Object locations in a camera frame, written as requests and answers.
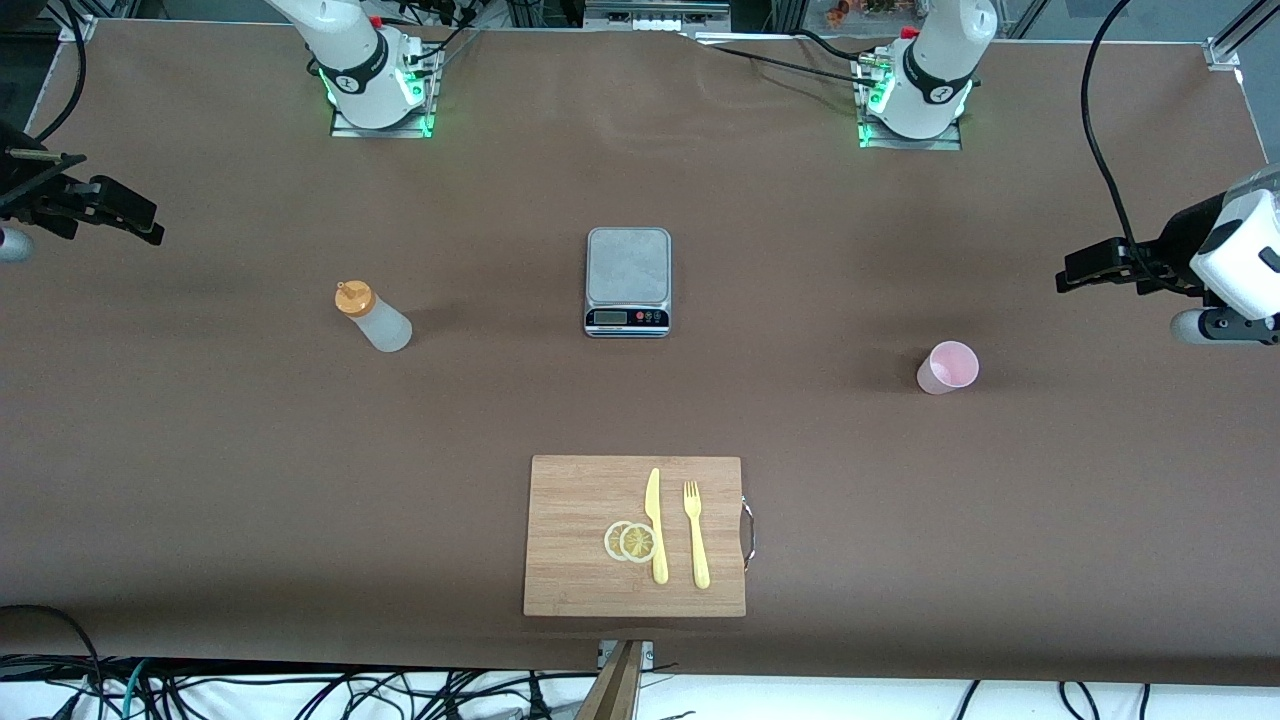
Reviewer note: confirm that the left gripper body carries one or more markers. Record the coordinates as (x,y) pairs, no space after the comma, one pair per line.
(1177,242)

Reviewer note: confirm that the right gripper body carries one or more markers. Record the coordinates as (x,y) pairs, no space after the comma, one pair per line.
(30,187)

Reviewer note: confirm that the pink plastic cup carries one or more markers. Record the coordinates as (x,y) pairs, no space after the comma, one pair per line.
(945,372)

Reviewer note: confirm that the sauce bottle with orange cap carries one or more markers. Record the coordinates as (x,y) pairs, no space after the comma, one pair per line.
(385,328)

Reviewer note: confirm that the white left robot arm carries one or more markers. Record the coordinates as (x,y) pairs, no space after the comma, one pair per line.
(935,70)

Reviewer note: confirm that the brown table cover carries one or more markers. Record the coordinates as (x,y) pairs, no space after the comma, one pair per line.
(300,500)

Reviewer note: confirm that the silver digital kitchen scale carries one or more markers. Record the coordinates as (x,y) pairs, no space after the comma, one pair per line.
(628,270)

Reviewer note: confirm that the yellow plastic fork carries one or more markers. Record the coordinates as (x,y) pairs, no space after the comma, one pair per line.
(699,550)

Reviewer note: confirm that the white power strip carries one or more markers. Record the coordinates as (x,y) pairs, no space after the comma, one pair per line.
(655,18)

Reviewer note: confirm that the wooden cutting board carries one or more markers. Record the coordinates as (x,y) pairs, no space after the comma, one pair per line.
(575,500)

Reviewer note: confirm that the yellow plastic knife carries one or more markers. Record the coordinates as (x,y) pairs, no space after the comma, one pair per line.
(657,540)

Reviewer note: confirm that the lemon slice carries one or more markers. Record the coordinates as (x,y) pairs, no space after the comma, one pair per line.
(638,543)
(610,541)

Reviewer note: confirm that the aluminium corner bracket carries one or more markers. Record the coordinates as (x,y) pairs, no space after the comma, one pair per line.
(1222,53)
(78,28)

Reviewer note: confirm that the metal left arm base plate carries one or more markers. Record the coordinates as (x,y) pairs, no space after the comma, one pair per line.
(955,142)

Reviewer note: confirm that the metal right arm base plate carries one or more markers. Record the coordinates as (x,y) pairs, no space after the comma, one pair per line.
(425,122)

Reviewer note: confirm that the small metal table bracket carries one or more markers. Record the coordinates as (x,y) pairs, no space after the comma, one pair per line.
(646,652)

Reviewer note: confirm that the wooden post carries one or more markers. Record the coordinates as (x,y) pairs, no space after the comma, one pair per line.
(615,690)

